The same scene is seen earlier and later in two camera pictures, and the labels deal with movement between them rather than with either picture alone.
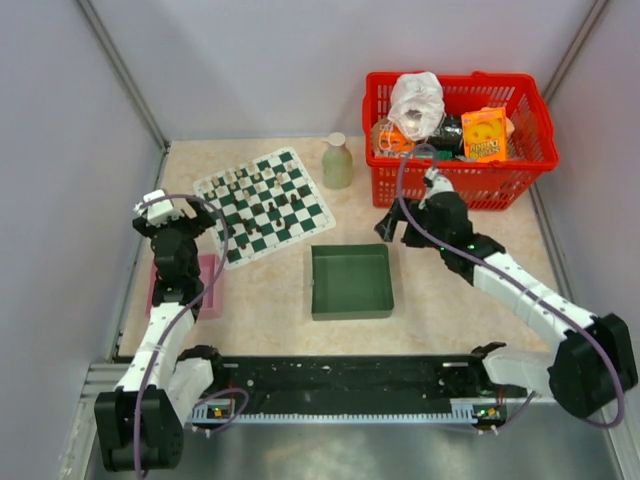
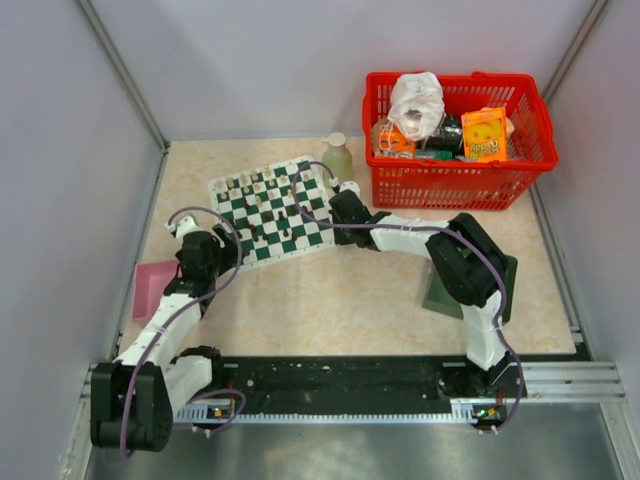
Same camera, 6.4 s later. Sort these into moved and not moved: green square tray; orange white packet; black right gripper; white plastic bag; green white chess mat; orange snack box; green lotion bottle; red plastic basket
Moved: green white chess mat; green square tray; black right gripper
Not moved: orange snack box; orange white packet; green lotion bottle; white plastic bag; red plastic basket
